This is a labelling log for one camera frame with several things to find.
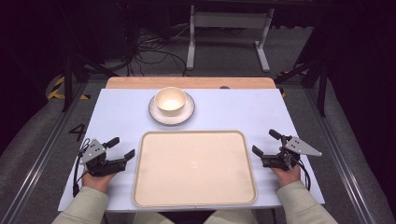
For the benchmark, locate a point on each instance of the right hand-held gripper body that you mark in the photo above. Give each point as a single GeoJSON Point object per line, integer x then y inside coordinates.
{"type": "Point", "coordinates": [299, 146]}

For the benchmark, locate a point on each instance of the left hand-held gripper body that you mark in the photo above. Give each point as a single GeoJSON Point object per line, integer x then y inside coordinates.
{"type": "Point", "coordinates": [99, 165]}

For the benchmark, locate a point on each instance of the person's left hand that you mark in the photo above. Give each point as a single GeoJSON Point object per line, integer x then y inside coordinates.
{"type": "Point", "coordinates": [99, 183]}

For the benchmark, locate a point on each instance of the person's right hand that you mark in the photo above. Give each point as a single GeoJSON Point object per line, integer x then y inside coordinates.
{"type": "Point", "coordinates": [288, 176]}

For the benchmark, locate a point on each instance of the white table board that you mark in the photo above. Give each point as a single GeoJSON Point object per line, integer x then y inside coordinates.
{"type": "Point", "coordinates": [236, 109]}

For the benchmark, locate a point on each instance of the white plate with dark rim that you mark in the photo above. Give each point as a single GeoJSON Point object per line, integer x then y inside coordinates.
{"type": "Point", "coordinates": [162, 119]}

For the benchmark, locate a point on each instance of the yellow and black floor tape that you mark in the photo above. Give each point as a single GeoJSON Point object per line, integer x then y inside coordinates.
{"type": "Point", "coordinates": [57, 90]}
{"type": "Point", "coordinates": [285, 74]}

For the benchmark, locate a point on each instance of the black metal stand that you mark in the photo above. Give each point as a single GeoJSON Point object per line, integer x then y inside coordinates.
{"type": "Point", "coordinates": [323, 87]}
{"type": "Point", "coordinates": [67, 77]}

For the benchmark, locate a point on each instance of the beige tray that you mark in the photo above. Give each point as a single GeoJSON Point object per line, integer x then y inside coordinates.
{"type": "Point", "coordinates": [194, 169]}

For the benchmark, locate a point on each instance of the cream bowl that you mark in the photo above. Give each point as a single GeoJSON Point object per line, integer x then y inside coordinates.
{"type": "Point", "coordinates": [170, 100]}

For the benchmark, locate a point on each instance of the person's left leg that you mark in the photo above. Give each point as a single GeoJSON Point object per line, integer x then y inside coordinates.
{"type": "Point", "coordinates": [152, 219]}

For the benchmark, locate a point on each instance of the person's leg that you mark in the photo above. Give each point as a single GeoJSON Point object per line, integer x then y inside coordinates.
{"type": "Point", "coordinates": [232, 217]}
{"type": "Point", "coordinates": [152, 219]}

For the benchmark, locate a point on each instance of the person's right leg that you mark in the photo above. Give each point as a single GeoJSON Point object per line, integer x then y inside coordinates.
{"type": "Point", "coordinates": [232, 217]}

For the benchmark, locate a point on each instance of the wooden table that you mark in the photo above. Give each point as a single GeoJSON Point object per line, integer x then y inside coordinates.
{"type": "Point", "coordinates": [190, 82]}

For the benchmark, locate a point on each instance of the dark curtain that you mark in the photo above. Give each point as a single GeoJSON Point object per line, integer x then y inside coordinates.
{"type": "Point", "coordinates": [364, 77]}
{"type": "Point", "coordinates": [25, 62]}

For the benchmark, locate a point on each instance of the white metal stand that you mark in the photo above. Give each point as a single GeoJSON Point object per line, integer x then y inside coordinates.
{"type": "Point", "coordinates": [230, 20]}

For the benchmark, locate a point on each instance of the aluminium floor rail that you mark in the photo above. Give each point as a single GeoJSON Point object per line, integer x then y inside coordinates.
{"type": "Point", "coordinates": [339, 155]}
{"type": "Point", "coordinates": [37, 161]}

